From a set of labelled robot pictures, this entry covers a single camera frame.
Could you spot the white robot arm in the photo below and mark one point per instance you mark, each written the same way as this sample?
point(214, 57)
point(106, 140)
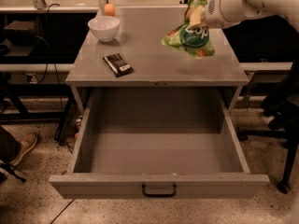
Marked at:
point(286, 9)

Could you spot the black drawer handle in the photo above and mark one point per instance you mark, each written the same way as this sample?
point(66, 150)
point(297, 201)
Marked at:
point(159, 192)

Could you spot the grey open drawer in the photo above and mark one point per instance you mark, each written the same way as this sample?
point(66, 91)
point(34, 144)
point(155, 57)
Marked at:
point(157, 137)

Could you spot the orange fruit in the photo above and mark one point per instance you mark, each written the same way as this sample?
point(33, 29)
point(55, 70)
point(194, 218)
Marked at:
point(109, 10)

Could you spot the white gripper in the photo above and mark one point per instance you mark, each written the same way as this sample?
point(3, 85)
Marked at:
point(221, 12)

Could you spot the tan shoe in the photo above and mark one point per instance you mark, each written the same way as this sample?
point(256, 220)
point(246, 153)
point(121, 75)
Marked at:
point(28, 142)

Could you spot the white bowl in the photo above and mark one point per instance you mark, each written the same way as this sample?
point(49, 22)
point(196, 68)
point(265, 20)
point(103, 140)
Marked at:
point(104, 28)

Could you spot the green rice chip bag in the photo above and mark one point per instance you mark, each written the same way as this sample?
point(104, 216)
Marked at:
point(193, 40)

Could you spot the black chair base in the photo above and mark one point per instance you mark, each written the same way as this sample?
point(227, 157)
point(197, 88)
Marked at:
point(282, 103)

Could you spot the dark box on shelf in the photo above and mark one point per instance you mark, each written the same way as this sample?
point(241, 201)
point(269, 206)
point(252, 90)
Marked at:
point(21, 33)

